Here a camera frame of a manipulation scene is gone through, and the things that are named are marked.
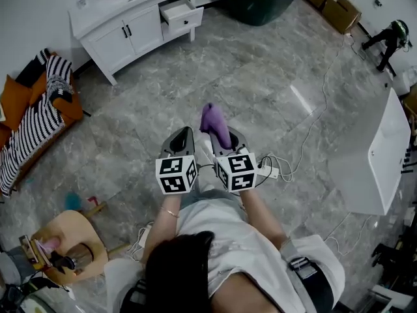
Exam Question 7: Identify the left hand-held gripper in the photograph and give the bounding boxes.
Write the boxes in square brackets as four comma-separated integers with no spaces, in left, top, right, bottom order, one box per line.
[155,126,199,196]

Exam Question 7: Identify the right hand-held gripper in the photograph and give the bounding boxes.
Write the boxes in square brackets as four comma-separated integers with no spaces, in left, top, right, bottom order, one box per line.
[208,126,258,194]

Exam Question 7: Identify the purple cloth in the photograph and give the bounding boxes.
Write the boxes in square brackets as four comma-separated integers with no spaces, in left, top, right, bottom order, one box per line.
[199,102,234,150]

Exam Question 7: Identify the white drawer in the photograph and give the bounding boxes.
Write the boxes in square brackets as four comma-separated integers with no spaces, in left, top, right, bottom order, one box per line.
[158,0,205,42]

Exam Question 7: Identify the person's left forearm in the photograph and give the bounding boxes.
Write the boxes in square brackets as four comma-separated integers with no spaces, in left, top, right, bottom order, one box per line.
[143,192,183,267]

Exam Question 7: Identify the person's right forearm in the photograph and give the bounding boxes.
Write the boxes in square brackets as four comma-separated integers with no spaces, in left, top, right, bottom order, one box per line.
[239,189,291,250]

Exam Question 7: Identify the white power strip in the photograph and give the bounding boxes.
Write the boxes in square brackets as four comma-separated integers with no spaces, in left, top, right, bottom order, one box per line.
[135,222,154,250]
[255,164,280,180]

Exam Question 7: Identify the person's white shirt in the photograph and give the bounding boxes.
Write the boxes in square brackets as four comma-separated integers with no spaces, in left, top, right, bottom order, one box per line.
[104,202,346,313]

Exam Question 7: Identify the orange sofa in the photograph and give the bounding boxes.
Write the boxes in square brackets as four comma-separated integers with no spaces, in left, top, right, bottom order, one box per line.
[0,51,85,197]

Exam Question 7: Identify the white vanity cabinet with sink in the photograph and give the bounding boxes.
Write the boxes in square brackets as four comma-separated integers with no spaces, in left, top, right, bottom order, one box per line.
[67,0,229,86]

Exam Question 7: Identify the round wooden stool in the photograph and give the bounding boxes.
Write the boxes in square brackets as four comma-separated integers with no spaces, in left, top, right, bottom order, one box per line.
[31,209,131,286]

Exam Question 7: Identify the green and white bathtub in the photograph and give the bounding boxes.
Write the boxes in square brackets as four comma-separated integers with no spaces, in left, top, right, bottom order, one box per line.
[224,0,306,27]

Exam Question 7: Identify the white rectangular bathtub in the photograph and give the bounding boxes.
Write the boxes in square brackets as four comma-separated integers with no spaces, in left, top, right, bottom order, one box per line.
[328,87,412,216]

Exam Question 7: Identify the orange cushion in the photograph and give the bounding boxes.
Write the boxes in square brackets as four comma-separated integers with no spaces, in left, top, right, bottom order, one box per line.
[0,74,34,132]

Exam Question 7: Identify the yellow book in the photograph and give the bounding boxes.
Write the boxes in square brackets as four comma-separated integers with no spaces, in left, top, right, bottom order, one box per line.
[18,235,53,270]

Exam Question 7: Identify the gold bracelet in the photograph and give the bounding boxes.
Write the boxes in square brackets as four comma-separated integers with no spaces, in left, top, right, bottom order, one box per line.
[158,206,180,219]

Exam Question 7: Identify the white floor cable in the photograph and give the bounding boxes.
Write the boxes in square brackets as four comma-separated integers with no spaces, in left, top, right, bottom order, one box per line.
[257,33,354,184]

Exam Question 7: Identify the grey shoulder strap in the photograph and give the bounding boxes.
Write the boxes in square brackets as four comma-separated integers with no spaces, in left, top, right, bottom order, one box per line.
[280,236,335,313]

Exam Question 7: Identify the black shoulder strap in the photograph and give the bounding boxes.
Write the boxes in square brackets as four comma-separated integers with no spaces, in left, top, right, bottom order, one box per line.
[122,278,147,313]

